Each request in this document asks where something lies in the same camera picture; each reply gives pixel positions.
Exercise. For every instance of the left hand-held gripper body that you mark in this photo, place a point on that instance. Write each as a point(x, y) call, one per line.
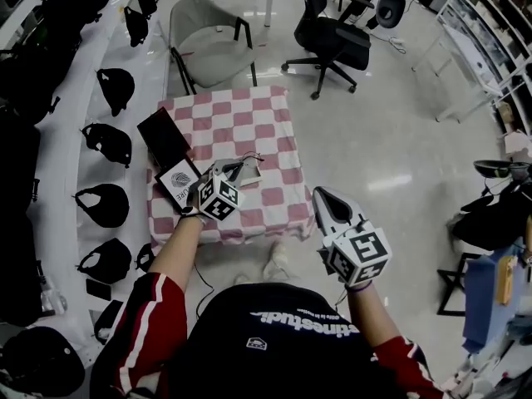
point(220, 200)

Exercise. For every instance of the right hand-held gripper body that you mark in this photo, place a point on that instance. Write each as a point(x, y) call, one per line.
point(357, 247)

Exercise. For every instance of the thin-framed eyeglasses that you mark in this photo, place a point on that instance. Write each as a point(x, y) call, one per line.
point(249, 157)

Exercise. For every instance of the grey glasses case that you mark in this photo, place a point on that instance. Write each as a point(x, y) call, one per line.
point(251, 177)

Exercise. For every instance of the person's right forearm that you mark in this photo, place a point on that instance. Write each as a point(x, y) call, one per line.
point(372, 318)

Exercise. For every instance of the person's left forearm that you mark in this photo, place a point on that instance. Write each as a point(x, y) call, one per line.
point(174, 247)

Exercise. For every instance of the person's left hand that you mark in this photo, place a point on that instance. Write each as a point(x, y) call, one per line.
point(193, 195)

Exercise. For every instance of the dark wrist band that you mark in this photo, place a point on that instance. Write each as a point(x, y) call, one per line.
point(358, 289)

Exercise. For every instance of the pink and white checkered tablecloth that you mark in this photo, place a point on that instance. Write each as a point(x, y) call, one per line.
point(249, 119)

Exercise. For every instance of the person's legs and shoes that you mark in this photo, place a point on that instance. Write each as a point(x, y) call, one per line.
point(274, 260)

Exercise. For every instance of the row of black bags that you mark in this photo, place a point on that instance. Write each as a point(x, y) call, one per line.
point(108, 206)

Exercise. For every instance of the grey armchair with black legs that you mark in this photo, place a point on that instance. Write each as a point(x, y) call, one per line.
point(216, 52)

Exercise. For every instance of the person's black and red shirt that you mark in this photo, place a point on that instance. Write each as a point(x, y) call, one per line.
point(270, 347)

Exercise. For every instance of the blue table cover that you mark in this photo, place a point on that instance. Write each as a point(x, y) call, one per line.
point(486, 306)

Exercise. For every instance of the black phone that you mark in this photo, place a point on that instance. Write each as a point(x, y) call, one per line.
point(98, 289)

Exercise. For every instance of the wooden box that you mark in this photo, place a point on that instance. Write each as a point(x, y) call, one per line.
point(506, 281)

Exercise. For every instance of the white metal shelving rack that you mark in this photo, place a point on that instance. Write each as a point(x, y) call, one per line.
point(68, 160)

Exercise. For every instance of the black office chair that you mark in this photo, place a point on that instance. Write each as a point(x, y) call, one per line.
point(332, 35)

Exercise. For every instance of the white power strip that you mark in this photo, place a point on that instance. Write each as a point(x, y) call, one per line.
point(397, 40)

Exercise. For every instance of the white side table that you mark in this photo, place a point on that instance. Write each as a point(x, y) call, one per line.
point(469, 73)

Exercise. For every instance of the black oval hanging pack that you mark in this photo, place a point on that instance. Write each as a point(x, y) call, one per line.
point(390, 11)

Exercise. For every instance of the white storage shelving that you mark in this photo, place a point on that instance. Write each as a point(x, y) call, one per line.
point(498, 35)

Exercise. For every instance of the black frame with white print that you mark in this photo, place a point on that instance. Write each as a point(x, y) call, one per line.
point(176, 181)

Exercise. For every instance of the black picture frame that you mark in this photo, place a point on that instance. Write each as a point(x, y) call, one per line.
point(162, 137)

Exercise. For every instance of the black crossed table frame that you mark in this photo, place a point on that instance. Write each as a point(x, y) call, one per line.
point(453, 289)

